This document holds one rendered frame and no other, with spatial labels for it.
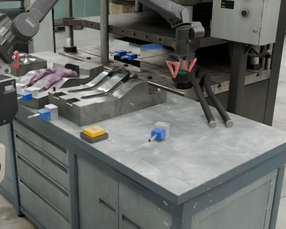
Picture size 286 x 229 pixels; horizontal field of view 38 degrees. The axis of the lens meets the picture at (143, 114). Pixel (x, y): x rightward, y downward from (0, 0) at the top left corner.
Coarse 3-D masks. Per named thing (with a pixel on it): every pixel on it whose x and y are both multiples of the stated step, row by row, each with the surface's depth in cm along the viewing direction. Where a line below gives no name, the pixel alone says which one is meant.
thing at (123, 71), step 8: (112, 72) 200; (120, 72) 198; (128, 72) 196; (104, 80) 197; (120, 80) 191; (88, 88) 193; (96, 88) 192; (112, 88) 189; (88, 96) 181; (96, 96) 182
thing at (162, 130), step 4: (156, 124) 160; (160, 124) 160; (164, 124) 160; (168, 124) 160; (156, 128) 160; (160, 128) 160; (164, 128) 159; (168, 128) 161; (152, 132) 157; (156, 132) 156; (160, 132) 156; (164, 132) 158; (168, 132) 161; (152, 136) 154; (156, 136) 156; (160, 136) 156; (164, 136) 160; (168, 136) 162; (148, 140) 153
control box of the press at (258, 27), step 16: (224, 0) 207; (240, 0) 200; (256, 0) 193; (272, 0) 196; (224, 16) 209; (240, 16) 202; (256, 16) 195; (272, 16) 200; (224, 32) 211; (240, 32) 204; (256, 32) 197; (272, 32) 204; (240, 48) 212; (240, 64) 215; (240, 80) 218; (240, 96) 223; (240, 112) 227
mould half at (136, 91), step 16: (96, 80) 198; (112, 80) 193; (128, 80) 189; (144, 80) 189; (48, 96) 186; (64, 96) 178; (80, 96) 179; (112, 96) 182; (128, 96) 183; (144, 96) 190; (160, 96) 197; (64, 112) 178; (80, 112) 168; (96, 112) 174; (112, 112) 180; (128, 112) 186
